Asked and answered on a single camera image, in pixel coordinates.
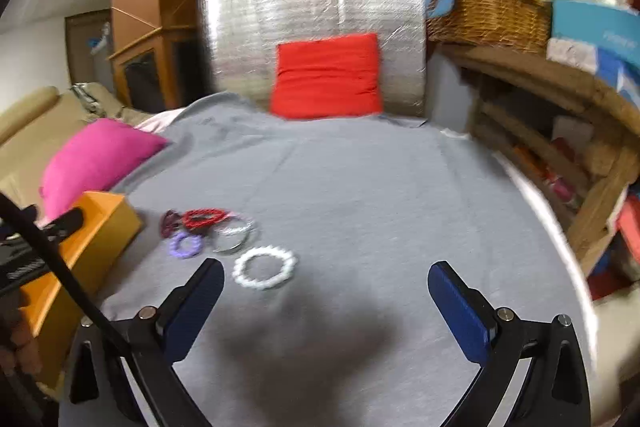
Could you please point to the wicker basket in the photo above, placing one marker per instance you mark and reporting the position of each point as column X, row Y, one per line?
column 522, row 25

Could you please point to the left hand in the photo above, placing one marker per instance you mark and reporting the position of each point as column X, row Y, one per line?
column 19, row 349

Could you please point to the beige leather sofa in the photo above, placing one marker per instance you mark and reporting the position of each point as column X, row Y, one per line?
column 34, row 129

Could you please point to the orange cardboard box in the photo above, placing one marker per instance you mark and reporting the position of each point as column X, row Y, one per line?
column 110, row 226

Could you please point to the red cushion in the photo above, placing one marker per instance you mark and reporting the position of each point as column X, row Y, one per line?
column 331, row 77

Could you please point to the pink cushion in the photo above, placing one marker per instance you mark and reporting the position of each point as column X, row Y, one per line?
column 94, row 159

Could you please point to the wooden cabinet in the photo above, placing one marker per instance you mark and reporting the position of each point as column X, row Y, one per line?
column 156, row 60

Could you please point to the dark maroon bangle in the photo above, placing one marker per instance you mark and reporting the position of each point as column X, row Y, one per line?
column 170, row 224

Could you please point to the grey bed blanket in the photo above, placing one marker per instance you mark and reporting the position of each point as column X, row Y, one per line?
column 366, row 205

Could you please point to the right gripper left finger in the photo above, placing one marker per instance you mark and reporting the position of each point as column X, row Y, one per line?
column 186, row 309

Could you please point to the teal cardboard box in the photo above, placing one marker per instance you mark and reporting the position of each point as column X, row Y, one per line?
column 613, row 29

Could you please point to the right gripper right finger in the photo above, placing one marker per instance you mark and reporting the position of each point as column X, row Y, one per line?
column 469, row 316

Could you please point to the silver foil headboard panel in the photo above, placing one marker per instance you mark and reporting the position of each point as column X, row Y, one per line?
column 240, row 39

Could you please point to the wooden shelf unit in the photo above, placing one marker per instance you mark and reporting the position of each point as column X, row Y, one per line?
column 569, row 133

